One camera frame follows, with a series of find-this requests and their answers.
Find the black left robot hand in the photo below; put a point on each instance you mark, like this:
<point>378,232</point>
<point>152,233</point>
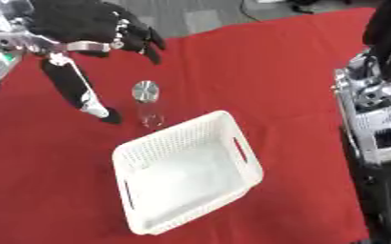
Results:
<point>76,22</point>

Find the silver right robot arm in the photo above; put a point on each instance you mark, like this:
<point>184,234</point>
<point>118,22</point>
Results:
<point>374,127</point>

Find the clear bottle with silver cap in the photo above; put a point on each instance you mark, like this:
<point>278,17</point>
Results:
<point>147,101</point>

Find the white perforated plastic basket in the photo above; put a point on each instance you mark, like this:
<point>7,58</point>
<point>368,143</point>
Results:
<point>185,171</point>

